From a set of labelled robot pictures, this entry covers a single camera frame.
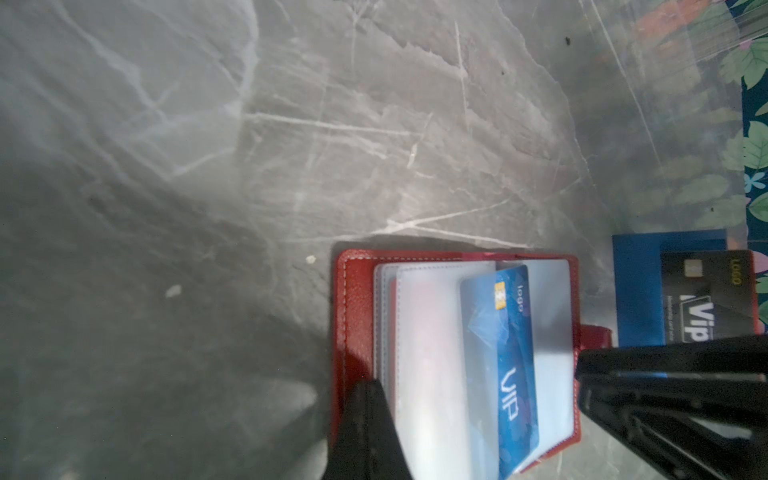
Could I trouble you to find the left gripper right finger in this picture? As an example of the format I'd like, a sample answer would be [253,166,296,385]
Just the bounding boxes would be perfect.
[373,380,412,480]

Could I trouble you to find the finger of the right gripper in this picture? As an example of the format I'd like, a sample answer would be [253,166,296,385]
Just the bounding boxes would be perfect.
[575,335,767,479]

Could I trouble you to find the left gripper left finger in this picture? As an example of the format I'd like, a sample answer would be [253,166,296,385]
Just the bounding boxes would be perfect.
[322,380,375,480]

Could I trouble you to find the blue VIP card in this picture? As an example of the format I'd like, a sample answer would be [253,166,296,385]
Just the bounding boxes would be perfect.
[460,263,540,479]

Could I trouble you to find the red leather card holder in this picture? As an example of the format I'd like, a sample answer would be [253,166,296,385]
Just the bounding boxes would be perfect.
[330,249,611,479]

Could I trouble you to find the blue card tray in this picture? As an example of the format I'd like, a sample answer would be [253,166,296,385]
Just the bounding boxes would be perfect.
[611,229,766,349]

